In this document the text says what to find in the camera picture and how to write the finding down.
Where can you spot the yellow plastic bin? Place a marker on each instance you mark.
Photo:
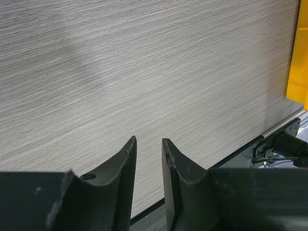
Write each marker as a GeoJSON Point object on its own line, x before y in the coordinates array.
{"type": "Point", "coordinates": [297, 87]}

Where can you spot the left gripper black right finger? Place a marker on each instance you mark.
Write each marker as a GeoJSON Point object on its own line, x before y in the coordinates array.
{"type": "Point", "coordinates": [232, 199]}

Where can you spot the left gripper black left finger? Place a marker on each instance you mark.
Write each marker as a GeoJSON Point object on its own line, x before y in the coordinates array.
{"type": "Point", "coordinates": [100, 200]}

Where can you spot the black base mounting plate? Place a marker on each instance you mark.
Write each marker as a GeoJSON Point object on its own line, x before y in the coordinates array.
{"type": "Point", "coordinates": [154, 217]}

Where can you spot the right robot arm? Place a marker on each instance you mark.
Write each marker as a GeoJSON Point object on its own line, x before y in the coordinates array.
{"type": "Point", "coordinates": [281, 148]}

